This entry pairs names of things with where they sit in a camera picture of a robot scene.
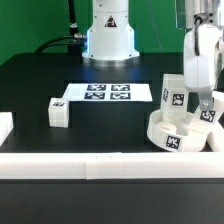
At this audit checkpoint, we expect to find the white left fence bar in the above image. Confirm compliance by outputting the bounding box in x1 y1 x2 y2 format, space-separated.
0 112 14 147

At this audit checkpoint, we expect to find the white round stool seat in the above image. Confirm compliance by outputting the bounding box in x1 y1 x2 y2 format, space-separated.
147 110 213 152

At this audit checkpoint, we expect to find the white right fence bar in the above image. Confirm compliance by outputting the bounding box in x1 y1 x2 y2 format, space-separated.
207 122 224 153

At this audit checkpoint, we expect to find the white front fence bar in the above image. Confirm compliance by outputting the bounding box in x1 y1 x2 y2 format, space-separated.
0 152 224 180

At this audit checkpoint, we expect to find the black cable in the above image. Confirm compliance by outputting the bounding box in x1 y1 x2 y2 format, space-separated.
34 35 84 54

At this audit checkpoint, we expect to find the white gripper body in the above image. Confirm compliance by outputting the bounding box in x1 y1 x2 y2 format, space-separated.
183 25 222 92

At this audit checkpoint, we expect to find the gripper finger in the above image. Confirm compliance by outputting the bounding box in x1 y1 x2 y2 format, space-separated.
198 91 214 111

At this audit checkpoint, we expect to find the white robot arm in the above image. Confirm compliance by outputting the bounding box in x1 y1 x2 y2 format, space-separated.
82 0 224 111

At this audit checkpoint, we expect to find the white sheet with markers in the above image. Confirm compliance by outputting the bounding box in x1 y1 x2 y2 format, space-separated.
63 83 152 102

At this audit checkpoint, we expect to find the white fence bar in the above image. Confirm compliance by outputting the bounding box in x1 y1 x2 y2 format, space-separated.
207 122 224 153
0 152 224 180
0 112 14 147

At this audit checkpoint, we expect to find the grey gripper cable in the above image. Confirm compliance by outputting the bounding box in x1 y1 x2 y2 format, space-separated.
193 13 214 57

